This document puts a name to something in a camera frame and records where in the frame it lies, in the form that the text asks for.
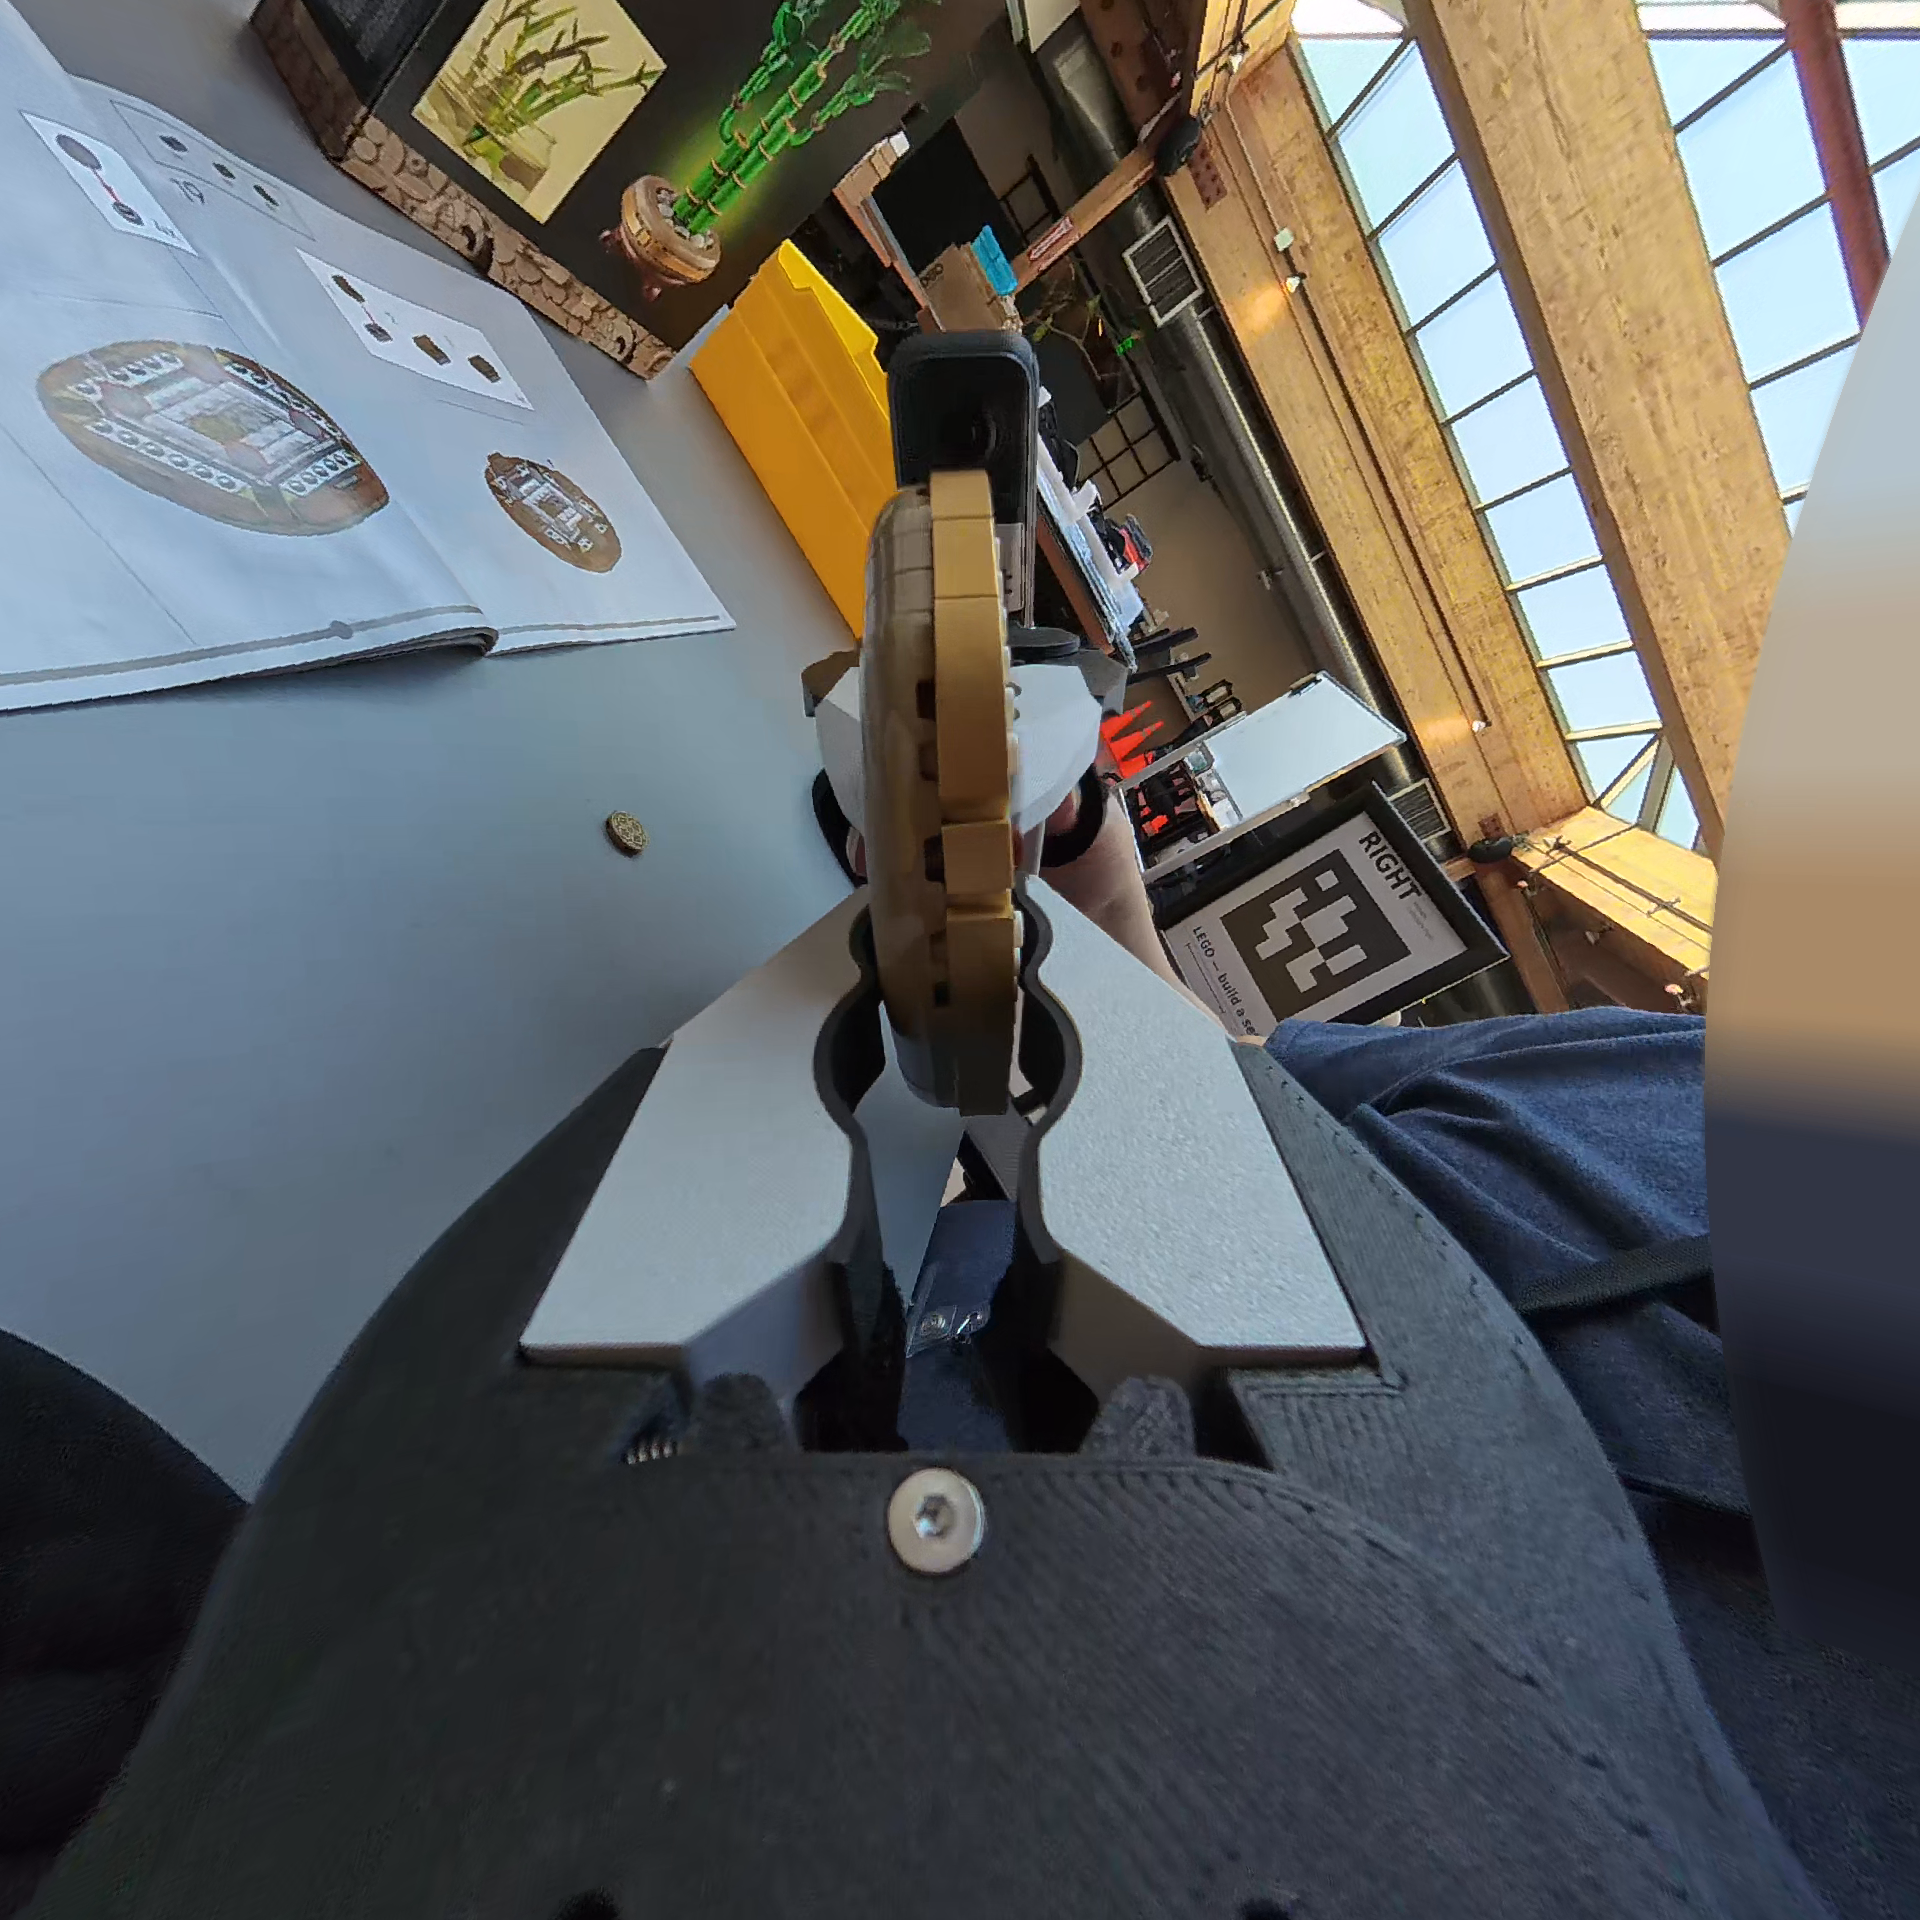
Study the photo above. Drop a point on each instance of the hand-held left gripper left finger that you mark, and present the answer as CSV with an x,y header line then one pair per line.
x,y
705,1184

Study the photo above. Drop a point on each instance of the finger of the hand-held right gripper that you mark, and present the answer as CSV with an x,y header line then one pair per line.
x,y
844,750
1049,734

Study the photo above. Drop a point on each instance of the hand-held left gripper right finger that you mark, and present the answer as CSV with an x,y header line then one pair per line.
x,y
1184,1201

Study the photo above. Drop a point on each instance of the round tan lego assembly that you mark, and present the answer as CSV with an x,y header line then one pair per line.
x,y
960,720

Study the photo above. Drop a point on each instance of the person's right forearm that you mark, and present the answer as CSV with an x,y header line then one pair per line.
x,y
1142,931

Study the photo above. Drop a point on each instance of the small round gold lego piece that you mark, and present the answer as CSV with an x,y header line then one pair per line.
x,y
626,833

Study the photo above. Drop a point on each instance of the dark lego set box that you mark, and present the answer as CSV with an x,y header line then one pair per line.
x,y
674,91

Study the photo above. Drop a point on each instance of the lego instruction booklet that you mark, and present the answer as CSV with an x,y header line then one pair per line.
x,y
450,451

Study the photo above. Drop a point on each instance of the person's right hand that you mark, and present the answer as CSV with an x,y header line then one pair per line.
x,y
1078,828

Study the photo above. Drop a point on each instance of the orange traffic cone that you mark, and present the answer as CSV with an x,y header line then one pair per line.
x,y
1128,744

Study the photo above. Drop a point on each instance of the cyan box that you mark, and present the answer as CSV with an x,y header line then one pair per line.
x,y
993,260

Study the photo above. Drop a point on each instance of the yellow plastic bin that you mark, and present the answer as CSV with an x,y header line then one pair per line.
x,y
796,406

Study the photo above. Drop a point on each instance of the white air vent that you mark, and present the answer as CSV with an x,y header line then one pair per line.
x,y
1167,270

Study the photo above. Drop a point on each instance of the white board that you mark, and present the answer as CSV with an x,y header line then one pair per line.
x,y
1306,744

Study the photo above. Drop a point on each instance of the black framed marker sign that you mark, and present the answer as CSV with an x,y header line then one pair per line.
x,y
1335,916

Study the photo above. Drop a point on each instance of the black dome fixture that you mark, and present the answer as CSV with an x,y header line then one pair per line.
x,y
1181,147

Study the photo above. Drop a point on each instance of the skylight windows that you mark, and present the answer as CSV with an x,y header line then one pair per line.
x,y
1454,347

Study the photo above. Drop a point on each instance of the short wooden crossbeam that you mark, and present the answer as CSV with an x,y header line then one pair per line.
x,y
1612,902

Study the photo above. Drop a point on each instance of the red pipe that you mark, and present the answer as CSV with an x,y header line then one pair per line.
x,y
1839,136

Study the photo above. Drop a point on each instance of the metal air duct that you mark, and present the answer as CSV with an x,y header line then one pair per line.
x,y
1245,436

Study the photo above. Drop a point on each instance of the wooden wall beam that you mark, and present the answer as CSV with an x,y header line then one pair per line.
x,y
1350,389

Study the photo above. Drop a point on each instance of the thick wooden post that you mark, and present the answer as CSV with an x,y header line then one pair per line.
x,y
1621,375

